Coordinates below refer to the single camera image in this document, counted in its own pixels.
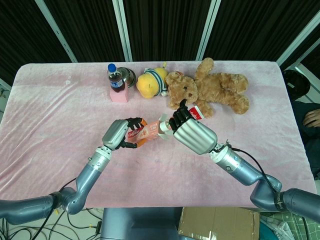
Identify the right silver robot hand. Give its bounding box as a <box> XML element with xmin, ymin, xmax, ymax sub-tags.
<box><xmin>168</xmin><ymin>98</ymin><xmax>218</xmax><ymax>156</ymax></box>

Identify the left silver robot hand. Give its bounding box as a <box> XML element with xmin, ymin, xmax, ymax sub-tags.
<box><xmin>101</xmin><ymin>116</ymin><xmax>148</xmax><ymax>151</ymax></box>

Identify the red white toothpaste tube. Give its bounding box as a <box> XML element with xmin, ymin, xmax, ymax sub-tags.
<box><xmin>161</xmin><ymin>105</ymin><xmax>204</xmax><ymax>132</ymax></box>

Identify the red white carton box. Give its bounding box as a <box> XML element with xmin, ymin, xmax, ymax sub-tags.
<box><xmin>126</xmin><ymin>113</ymin><xmax>174</xmax><ymax>142</ymax></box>

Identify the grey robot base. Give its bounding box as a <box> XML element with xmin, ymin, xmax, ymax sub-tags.
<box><xmin>98</xmin><ymin>207</ymin><xmax>186</xmax><ymax>240</ymax></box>

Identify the brown cardboard box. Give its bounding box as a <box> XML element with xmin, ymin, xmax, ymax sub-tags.
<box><xmin>176</xmin><ymin>206</ymin><xmax>261</xmax><ymax>240</ymax></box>

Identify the person's hand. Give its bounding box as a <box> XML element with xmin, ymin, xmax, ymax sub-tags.
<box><xmin>302</xmin><ymin>109</ymin><xmax>320</xmax><ymax>128</ymax></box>

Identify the pink rectangular block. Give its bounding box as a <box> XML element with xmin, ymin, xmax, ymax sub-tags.
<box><xmin>109</xmin><ymin>87</ymin><xmax>129</xmax><ymax>103</ymax></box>

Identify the brown teddy bear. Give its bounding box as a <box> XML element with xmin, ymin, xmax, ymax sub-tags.
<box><xmin>164</xmin><ymin>57</ymin><xmax>251</xmax><ymax>119</ymax></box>

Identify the cola bottle blue cap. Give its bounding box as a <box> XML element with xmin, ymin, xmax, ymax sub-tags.
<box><xmin>107</xmin><ymin>63</ymin><xmax>126</xmax><ymax>94</ymax></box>

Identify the steel bowl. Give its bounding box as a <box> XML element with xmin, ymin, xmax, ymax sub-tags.
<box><xmin>117</xmin><ymin>66</ymin><xmax>136</xmax><ymax>88</ymax></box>

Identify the yellow plush toy striped hat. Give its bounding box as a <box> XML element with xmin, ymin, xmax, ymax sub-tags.
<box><xmin>135</xmin><ymin>62</ymin><xmax>169</xmax><ymax>99</ymax></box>

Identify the black round stool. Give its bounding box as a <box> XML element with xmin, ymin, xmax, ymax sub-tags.
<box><xmin>282</xmin><ymin>69</ymin><xmax>312</xmax><ymax>102</ymax></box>

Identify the green patterned cutting mat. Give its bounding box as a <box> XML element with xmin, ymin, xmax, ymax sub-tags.
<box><xmin>259</xmin><ymin>211</ymin><xmax>320</xmax><ymax>240</ymax></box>

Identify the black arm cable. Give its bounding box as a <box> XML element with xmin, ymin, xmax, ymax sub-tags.
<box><xmin>231</xmin><ymin>147</ymin><xmax>278</xmax><ymax>193</ymax></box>

